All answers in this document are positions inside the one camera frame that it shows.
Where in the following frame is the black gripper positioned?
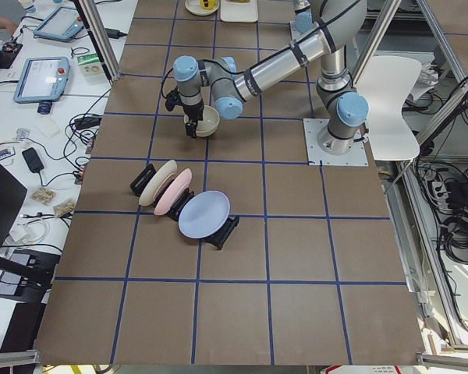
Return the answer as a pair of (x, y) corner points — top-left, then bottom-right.
(180, 101), (203, 139)

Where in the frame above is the white ceramic bowl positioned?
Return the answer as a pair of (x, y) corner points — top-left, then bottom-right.
(183, 104), (220, 137)

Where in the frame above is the yellow lemon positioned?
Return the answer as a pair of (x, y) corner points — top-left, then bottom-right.
(199, 0), (218, 10)

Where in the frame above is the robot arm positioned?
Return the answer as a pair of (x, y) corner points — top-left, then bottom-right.
(164, 0), (369, 155)

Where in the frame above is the cream plate in rack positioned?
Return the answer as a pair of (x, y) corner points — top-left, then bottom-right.
(138, 160), (177, 206)

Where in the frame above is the pink plate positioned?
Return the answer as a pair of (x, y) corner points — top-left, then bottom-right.
(154, 168), (193, 216)

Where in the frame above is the black plate rack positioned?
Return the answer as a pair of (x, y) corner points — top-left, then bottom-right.
(129, 160), (240, 250)

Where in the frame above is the blue plate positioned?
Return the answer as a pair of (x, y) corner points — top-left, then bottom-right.
(179, 191), (230, 239)

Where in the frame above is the green white box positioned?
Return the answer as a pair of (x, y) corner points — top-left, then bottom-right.
(76, 53), (104, 77)

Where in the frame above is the round cream plate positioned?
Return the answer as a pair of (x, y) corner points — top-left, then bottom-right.
(185, 0), (219, 16)

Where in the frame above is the white rectangular tray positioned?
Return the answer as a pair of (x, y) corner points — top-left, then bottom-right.
(220, 0), (258, 23)

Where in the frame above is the black power adapter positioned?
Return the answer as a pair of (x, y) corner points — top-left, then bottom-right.
(105, 28), (127, 39)

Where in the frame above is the blue teach pendant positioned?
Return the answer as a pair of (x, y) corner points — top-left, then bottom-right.
(33, 6), (84, 42)
(13, 56), (70, 104)

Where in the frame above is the white chair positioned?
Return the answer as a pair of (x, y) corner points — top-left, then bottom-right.
(356, 55), (421, 161)

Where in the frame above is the aluminium frame post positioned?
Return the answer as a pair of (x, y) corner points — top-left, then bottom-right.
(73, 0), (121, 82)

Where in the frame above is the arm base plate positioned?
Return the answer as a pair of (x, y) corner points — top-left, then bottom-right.
(303, 118), (368, 167)

